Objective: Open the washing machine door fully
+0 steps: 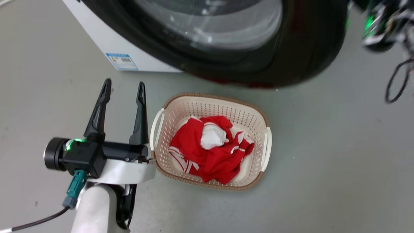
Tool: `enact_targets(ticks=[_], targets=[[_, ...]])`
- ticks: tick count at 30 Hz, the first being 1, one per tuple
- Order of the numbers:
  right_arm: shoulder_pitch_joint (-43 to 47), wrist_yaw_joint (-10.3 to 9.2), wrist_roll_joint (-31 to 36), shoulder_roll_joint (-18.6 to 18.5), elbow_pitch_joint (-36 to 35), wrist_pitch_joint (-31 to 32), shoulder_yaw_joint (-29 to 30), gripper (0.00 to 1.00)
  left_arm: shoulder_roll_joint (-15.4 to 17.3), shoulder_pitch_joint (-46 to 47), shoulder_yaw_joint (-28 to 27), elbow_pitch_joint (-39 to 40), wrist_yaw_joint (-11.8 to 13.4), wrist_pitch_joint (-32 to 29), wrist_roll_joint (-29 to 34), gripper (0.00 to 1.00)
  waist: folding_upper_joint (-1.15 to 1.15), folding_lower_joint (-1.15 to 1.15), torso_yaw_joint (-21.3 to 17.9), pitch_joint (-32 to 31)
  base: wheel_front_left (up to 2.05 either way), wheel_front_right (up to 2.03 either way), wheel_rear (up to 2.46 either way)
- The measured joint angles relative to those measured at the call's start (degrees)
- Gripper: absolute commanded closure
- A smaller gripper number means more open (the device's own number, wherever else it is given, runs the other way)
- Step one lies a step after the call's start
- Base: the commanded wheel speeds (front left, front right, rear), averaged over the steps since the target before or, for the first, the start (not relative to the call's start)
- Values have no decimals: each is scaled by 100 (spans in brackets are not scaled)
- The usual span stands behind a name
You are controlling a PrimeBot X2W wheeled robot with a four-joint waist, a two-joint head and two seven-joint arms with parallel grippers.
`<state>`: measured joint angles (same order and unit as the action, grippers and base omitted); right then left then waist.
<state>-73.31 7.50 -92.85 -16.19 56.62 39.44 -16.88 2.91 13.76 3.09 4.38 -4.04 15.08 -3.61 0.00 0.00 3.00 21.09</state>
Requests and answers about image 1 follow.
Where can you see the red garment with white stripes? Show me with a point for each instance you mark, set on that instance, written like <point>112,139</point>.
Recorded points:
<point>216,163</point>

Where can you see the white washing machine body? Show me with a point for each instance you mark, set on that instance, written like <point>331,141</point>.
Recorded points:
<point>97,32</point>

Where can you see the blue energy label sticker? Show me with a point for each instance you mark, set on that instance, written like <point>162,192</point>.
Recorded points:
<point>122,61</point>

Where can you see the cream perforated laundry basket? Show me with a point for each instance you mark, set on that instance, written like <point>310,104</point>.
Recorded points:
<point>249,113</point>

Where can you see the black round washing machine door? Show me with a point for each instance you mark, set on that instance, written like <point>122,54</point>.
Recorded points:
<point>300,48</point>

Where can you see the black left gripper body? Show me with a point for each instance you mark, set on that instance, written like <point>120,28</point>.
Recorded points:
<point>82,155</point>

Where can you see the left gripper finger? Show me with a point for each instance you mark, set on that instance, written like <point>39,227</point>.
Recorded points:
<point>97,119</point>
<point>140,126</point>

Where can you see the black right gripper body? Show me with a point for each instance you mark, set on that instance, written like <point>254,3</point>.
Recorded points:
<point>385,29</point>

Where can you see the white crumpled garment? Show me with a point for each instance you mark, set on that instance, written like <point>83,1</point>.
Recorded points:
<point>212,136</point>

